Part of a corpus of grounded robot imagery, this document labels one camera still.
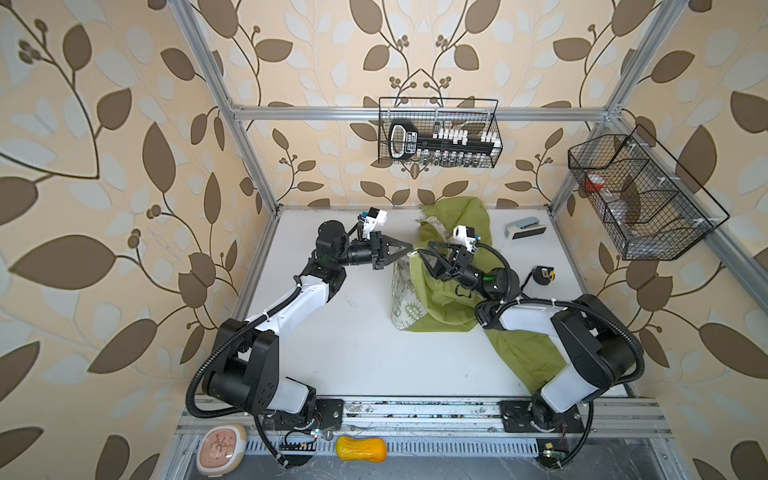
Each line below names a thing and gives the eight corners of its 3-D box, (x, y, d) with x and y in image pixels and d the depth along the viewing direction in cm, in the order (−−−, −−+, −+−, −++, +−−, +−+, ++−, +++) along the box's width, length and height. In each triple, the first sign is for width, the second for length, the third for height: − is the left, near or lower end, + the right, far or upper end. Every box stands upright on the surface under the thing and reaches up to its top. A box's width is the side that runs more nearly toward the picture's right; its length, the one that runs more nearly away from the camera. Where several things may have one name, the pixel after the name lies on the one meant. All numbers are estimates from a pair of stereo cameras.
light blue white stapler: (510, 241, 111) (513, 236, 109) (501, 228, 116) (503, 222, 113) (543, 233, 114) (547, 228, 111) (533, 220, 118) (536, 215, 116)
